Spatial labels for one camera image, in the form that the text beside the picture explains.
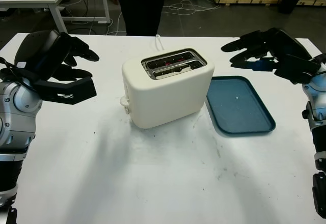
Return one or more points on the white two-slot toaster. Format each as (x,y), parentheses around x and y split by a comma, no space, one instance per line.
(168,99)

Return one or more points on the blue plastic tray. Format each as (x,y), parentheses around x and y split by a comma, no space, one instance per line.
(239,109)

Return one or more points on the person in cream jacket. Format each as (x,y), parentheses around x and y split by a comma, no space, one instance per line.
(142,7)

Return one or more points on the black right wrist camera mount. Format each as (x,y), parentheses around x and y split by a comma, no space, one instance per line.
(298,68)

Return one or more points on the silver toaster dial knob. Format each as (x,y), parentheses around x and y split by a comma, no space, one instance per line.
(128,110)

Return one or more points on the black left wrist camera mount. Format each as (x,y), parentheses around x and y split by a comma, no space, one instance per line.
(76,91)

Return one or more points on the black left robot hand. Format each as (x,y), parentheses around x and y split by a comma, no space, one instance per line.
(38,53)

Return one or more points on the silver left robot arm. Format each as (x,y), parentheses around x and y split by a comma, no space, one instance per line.
(15,122)

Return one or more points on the black waste bin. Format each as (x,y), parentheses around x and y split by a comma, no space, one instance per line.
(290,1)

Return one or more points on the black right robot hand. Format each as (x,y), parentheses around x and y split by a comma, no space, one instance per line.
(285,43)

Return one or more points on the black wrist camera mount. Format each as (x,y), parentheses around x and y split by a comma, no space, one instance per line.
(298,68)
(76,91)

